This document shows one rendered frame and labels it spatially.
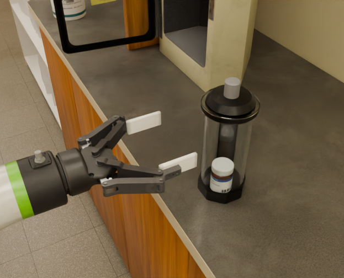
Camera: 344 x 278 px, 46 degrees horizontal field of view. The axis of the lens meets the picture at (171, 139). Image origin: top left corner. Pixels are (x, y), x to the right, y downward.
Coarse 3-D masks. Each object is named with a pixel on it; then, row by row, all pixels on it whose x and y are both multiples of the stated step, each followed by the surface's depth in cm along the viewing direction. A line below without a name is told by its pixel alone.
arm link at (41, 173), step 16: (16, 160) 63; (32, 160) 62; (48, 160) 62; (32, 176) 60; (48, 176) 60; (64, 176) 63; (32, 192) 59; (48, 192) 60; (64, 192) 62; (48, 208) 62
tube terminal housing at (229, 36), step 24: (216, 0) 99; (240, 0) 102; (216, 24) 103; (240, 24) 107; (168, 48) 131; (216, 48) 107; (240, 48) 111; (192, 72) 121; (216, 72) 112; (240, 72) 117
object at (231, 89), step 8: (232, 80) 71; (216, 88) 75; (224, 88) 72; (232, 88) 71; (240, 88) 75; (208, 96) 74; (216, 96) 73; (224, 96) 73; (232, 96) 72; (240, 96) 73; (248, 96) 73; (208, 104) 73; (216, 104) 71; (224, 104) 71; (232, 104) 71; (240, 104) 71; (248, 104) 71; (216, 112) 71; (224, 112) 71; (232, 112) 70; (240, 112) 70; (248, 112) 71
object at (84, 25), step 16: (64, 0) 115; (80, 0) 117; (96, 0) 119; (112, 0) 120; (128, 0) 122; (144, 0) 124; (80, 16) 120; (96, 16) 121; (112, 16) 123; (128, 16) 125; (144, 16) 127; (80, 32) 123; (96, 32) 124; (112, 32) 126; (128, 32) 128; (144, 32) 130
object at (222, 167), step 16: (208, 112) 71; (256, 112) 71; (208, 128) 75; (224, 128) 72; (240, 128) 72; (208, 144) 77; (224, 144) 75; (240, 144) 75; (208, 160) 79; (224, 160) 77; (240, 160) 78; (208, 176) 82; (224, 176) 80; (240, 176) 82; (224, 192) 83
